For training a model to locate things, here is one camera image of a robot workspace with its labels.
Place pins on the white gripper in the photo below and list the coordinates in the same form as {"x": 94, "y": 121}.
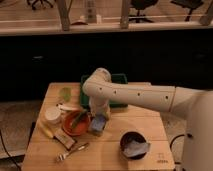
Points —
{"x": 99, "y": 106}

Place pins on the blue sponge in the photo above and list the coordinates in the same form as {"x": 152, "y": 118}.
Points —
{"x": 97, "y": 125}

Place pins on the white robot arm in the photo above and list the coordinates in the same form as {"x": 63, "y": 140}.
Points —
{"x": 193, "y": 104}

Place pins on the dark metal cup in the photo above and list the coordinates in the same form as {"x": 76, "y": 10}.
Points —
{"x": 127, "y": 138}

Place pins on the white cup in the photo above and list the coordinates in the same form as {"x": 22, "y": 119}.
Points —
{"x": 53, "y": 115}

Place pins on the green vegetable on plate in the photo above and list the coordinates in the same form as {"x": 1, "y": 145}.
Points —
{"x": 77, "y": 119}

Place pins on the orange plate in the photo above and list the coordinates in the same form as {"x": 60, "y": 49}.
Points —
{"x": 80, "y": 129}

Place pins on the green tray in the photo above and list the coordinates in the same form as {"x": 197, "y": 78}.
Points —
{"x": 92, "y": 86}

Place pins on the brown wooden block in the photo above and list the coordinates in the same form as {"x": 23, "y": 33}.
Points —
{"x": 66, "y": 140}

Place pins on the grey cloth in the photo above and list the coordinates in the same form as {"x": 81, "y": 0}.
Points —
{"x": 135, "y": 148}

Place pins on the yellow banana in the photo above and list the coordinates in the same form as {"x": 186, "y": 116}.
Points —
{"x": 45, "y": 130}

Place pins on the metal fork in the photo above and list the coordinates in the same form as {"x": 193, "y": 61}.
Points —
{"x": 62, "y": 157}

